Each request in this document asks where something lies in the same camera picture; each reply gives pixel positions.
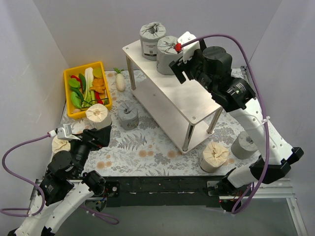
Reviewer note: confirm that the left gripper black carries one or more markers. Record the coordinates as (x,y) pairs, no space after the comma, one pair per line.
(91,139)

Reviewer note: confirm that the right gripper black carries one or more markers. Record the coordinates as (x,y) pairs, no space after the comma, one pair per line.
(184,66)

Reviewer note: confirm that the grey roll with cartoon label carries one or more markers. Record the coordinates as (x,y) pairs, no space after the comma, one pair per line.
(166,54)

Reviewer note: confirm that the grey roll with QR label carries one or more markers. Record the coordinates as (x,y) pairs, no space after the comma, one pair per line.
(150,34)

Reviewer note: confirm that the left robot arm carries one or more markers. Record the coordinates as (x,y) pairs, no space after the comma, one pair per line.
(65,186)

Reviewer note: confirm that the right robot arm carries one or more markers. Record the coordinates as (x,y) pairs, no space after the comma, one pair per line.
(211,67)

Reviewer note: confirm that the white two-tier shelf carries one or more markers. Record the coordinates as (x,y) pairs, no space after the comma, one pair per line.
(185,112)

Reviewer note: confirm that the beige roll near bin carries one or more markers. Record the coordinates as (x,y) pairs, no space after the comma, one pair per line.
(98,116)

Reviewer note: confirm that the green leafy vegetable toy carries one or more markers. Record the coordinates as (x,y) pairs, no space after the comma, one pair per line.
(76,100)

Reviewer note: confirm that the floral table mat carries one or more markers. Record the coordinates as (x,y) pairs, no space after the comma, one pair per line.
(147,150)

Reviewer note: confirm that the beige roll far left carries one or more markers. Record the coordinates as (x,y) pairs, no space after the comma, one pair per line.
(60,145)

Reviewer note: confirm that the orange ginger toy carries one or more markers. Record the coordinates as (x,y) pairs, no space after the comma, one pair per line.
(98,85)

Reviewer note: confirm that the green pepper toy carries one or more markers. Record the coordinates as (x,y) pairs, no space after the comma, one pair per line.
(83,82)

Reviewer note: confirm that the white radish toy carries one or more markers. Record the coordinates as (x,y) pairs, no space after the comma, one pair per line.
(120,80)

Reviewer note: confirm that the yellow green fruit toy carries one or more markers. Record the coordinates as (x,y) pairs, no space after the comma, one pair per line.
(97,72)

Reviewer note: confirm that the red chili toy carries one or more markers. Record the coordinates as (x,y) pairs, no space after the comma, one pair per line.
(75,77)

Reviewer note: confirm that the white bok choy toy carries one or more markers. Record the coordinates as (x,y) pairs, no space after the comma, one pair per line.
(89,79)

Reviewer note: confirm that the yellow plastic bin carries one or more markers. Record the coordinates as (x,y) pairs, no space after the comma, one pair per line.
(73,85)

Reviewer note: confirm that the beige roll front right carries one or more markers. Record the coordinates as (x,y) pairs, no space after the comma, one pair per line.
(213,157)

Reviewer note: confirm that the grey roll right side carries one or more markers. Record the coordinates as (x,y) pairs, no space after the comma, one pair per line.
(243,147)

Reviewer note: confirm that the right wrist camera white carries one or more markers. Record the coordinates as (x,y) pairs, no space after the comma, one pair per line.
(186,44)

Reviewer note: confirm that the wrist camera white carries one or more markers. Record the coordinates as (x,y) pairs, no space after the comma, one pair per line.
(63,132)
(186,44)

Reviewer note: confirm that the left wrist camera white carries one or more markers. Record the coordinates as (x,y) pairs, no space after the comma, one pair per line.
(63,132)

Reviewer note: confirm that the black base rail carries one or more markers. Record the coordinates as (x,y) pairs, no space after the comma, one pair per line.
(168,191)

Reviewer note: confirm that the aluminium frame rail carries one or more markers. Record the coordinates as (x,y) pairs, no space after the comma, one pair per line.
(273,211)

